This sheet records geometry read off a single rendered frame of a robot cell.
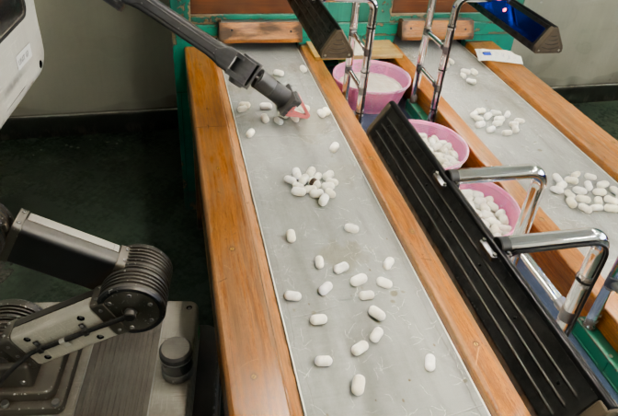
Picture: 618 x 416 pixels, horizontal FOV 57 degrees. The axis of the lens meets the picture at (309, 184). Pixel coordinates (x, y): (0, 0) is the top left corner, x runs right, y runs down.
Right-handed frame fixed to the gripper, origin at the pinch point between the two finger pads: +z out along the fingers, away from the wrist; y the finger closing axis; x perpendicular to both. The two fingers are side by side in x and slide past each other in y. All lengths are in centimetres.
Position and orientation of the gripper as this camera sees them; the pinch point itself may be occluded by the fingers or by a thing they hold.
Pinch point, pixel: (306, 115)
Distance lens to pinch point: 168.8
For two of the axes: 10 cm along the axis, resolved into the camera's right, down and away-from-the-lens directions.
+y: -2.3, -5.7, 7.9
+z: 7.0, 4.7, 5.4
